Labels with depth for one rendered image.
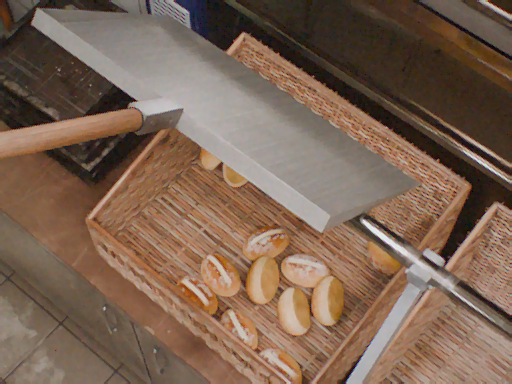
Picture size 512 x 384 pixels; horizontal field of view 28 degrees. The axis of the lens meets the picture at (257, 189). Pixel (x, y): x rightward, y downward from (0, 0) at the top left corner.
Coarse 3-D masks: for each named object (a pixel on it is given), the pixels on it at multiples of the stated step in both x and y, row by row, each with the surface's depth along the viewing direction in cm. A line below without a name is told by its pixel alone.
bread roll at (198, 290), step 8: (184, 280) 202; (192, 280) 201; (200, 280) 202; (184, 288) 201; (192, 288) 200; (200, 288) 200; (208, 288) 201; (192, 296) 199; (200, 296) 199; (208, 296) 200; (208, 304) 199; (216, 304) 201; (208, 312) 200
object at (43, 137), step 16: (112, 112) 132; (128, 112) 134; (32, 128) 119; (48, 128) 121; (64, 128) 123; (80, 128) 125; (96, 128) 128; (112, 128) 130; (128, 128) 134; (0, 144) 113; (16, 144) 115; (32, 144) 118; (48, 144) 120; (64, 144) 123
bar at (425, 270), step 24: (360, 216) 147; (384, 240) 145; (408, 264) 144; (432, 264) 143; (408, 288) 146; (432, 288) 145; (456, 288) 141; (408, 312) 148; (480, 312) 140; (504, 312) 139; (384, 336) 148; (504, 336) 139; (360, 360) 151
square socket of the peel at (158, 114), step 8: (136, 104) 137; (144, 104) 138; (152, 104) 139; (160, 104) 140; (168, 104) 141; (176, 104) 143; (144, 112) 136; (152, 112) 137; (160, 112) 138; (168, 112) 140; (176, 112) 142; (144, 120) 136; (152, 120) 137; (160, 120) 139; (168, 120) 141; (176, 120) 143; (144, 128) 137; (152, 128) 139; (160, 128) 140
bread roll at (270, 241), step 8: (256, 232) 207; (264, 232) 206; (272, 232) 206; (280, 232) 206; (248, 240) 206; (256, 240) 205; (264, 240) 205; (272, 240) 205; (280, 240) 206; (288, 240) 208; (248, 248) 206; (256, 248) 205; (264, 248) 205; (272, 248) 206; (280, 248) 207; (248, 256) 207; (256, 256) 206; (272, 256) 207
